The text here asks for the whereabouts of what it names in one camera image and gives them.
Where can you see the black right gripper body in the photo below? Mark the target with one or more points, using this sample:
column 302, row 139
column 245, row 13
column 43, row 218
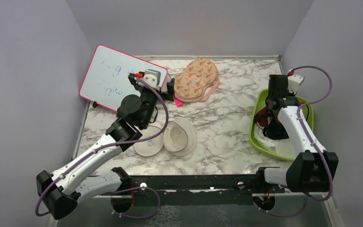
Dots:
column 267, row 99

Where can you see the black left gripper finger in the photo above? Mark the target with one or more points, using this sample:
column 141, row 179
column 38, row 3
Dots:
column 133, row 81
column 170, row 93

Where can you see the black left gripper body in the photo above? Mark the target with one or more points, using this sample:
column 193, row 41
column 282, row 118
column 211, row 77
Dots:
column 150, row 100

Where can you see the white mesh laundry bag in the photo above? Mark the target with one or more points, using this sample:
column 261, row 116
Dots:
column 179, row 138

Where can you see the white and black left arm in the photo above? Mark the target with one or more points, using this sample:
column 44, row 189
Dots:
column 63, row 189

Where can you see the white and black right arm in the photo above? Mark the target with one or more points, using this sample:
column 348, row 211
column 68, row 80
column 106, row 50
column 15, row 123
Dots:
column 282, row 117

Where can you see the orange patterned bra wash bag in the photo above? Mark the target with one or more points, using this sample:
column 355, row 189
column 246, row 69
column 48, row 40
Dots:
column 197, row 81

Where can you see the green plastic basin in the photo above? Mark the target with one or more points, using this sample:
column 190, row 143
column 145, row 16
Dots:
column 260, row 103

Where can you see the pink framed whiteboard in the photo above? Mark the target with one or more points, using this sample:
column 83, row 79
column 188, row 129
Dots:
column 106, row 81

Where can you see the dark red cloth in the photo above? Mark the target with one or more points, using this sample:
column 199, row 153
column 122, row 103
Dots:
column 261, row 117

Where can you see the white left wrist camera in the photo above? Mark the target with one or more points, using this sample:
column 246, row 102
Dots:
column 151, row 77

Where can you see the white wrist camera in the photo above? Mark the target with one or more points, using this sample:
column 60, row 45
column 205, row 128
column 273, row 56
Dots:
column 294, row 82
column 151, row 77

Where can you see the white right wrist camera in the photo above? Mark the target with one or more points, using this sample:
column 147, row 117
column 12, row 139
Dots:
column 294, row 82

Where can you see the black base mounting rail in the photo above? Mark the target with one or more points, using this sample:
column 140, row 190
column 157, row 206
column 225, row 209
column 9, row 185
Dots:
column 186, row 190

